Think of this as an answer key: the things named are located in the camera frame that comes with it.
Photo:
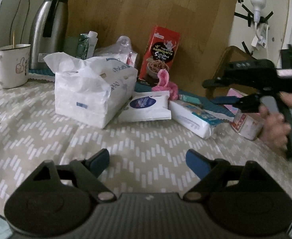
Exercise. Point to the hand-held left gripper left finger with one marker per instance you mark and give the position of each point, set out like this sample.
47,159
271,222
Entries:
100,159

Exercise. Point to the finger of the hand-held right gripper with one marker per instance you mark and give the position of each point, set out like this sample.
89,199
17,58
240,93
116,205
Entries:
215,82
225,100

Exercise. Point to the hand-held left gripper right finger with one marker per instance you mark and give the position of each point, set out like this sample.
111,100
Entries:
197,163

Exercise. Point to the pink tin box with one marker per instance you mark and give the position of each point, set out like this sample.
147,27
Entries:
235,94

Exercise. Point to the white blue tissue packet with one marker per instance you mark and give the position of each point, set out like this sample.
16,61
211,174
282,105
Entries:
193,119

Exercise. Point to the white wet wipes pack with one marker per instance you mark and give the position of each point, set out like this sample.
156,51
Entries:
146,109

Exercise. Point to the person's right hand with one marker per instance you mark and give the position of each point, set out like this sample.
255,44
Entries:
274,127

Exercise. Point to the brown tray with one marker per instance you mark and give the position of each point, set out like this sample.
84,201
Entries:
231,54

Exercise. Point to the white power adapter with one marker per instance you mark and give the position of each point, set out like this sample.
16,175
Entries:
260,38

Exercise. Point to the white red labelled can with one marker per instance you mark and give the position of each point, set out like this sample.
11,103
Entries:
248,127

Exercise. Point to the beige patterned tablecloth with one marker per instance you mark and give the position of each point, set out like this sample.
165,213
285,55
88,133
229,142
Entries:
136,142

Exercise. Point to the pink knitted cloth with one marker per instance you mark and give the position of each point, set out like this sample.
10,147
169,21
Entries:
164,79

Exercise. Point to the large white tissue pack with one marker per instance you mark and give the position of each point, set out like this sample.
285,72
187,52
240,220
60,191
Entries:
86,99

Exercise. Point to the red snack box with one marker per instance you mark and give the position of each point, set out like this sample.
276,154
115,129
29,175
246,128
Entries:
160,52

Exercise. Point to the white light bulb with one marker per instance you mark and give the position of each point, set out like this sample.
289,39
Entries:
257,1

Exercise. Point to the clear plastic bag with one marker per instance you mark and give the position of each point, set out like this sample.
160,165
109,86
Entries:
122,46

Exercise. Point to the green white drink carton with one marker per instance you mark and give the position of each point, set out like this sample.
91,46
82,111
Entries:
85,46

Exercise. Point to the wooden board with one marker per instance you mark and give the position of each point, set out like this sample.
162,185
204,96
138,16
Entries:
126,10

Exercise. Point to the white enamel mug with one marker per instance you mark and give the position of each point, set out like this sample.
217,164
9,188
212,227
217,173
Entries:
11,67

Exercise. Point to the stainless steel thermos flask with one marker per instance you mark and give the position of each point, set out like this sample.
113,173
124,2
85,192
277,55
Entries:
51,29

